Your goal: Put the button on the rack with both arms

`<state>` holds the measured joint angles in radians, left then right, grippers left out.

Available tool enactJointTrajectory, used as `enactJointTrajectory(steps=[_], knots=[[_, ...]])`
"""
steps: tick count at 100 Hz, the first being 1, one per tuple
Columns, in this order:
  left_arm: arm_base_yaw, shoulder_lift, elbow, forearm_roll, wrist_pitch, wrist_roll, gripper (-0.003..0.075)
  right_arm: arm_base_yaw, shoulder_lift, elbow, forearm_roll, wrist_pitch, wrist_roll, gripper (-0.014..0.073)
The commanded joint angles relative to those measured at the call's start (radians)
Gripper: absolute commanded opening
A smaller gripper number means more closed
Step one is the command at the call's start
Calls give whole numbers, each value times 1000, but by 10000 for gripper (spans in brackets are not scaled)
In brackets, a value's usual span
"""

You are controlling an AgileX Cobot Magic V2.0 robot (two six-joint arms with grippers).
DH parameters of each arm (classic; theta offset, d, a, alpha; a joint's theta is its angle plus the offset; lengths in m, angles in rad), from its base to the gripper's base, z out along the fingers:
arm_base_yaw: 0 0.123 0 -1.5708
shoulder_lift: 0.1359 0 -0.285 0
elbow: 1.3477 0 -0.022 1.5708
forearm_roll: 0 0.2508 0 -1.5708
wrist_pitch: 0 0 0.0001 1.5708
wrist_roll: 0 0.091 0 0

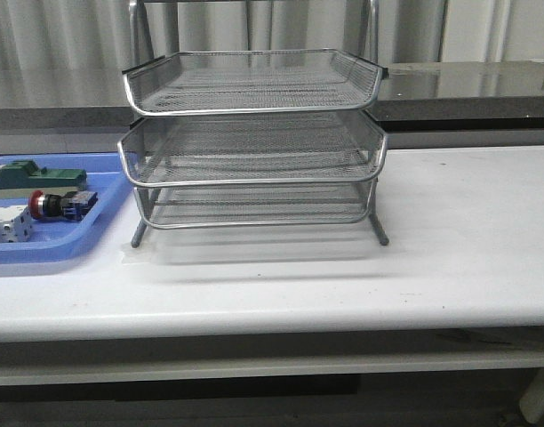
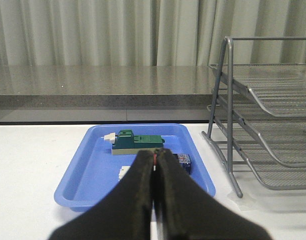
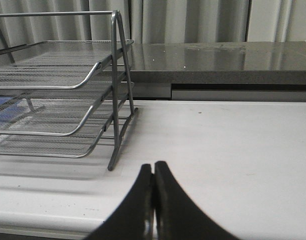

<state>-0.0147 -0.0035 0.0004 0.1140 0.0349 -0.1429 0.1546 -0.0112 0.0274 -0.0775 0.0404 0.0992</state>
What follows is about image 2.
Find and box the grey pleated curtain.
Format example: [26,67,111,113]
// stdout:
[0,0,306,66]

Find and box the grey stone counter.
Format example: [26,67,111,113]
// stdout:
[0,65,215,124]

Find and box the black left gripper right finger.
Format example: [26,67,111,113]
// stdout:
[153,148,271,240]

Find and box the green and beige switch module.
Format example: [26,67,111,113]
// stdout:
[103,129,165,155]

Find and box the red emergency stop button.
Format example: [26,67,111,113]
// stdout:
[152,152,194,175]

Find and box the mesh rack tray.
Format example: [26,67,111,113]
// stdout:
[208,62,306,118]
[231,94,306,168]
[206,104,306,191]

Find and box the grey metal rack frame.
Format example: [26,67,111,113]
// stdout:
[201,36,306,199]

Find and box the clear adhesive tape patch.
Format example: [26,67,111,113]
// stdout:
[227,192,258,212]

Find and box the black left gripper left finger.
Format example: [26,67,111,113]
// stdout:
[49,150,154,240]

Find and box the white terminal block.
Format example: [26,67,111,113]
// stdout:
[118,165,131,181]

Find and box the blue plastic tray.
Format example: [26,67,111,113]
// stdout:
[54,123,216,212]

